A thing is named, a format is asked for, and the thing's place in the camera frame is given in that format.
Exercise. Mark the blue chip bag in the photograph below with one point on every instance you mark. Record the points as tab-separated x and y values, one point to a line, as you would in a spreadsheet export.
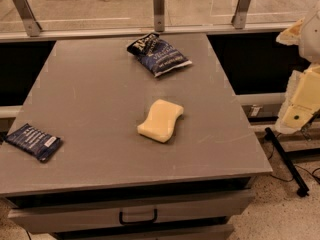
157	55

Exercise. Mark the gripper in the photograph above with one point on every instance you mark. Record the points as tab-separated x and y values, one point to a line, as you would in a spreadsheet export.
310	40

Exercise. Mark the dark blue snack packet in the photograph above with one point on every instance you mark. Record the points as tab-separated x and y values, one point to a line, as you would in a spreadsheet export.
38	144

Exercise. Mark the right metal bracket post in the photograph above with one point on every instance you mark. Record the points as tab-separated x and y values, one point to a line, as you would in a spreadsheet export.
240	15

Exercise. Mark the middle metal bracket post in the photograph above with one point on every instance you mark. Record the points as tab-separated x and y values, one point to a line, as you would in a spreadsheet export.
159	15

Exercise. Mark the grey drawer with black handle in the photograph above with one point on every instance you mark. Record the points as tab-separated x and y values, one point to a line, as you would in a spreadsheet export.
109	214

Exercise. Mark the metal bracket post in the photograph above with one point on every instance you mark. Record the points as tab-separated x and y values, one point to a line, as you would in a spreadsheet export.
240	15
32	27
159	15

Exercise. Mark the black floor stand bar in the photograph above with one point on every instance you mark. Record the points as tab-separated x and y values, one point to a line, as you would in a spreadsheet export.
303	188

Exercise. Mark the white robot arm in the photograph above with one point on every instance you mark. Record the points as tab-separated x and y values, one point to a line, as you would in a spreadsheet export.
305	33

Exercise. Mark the yellow sponge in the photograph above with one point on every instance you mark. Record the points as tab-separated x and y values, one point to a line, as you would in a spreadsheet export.
160	122

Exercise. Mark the left metal bracket post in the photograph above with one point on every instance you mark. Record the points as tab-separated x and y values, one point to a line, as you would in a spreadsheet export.
32	27

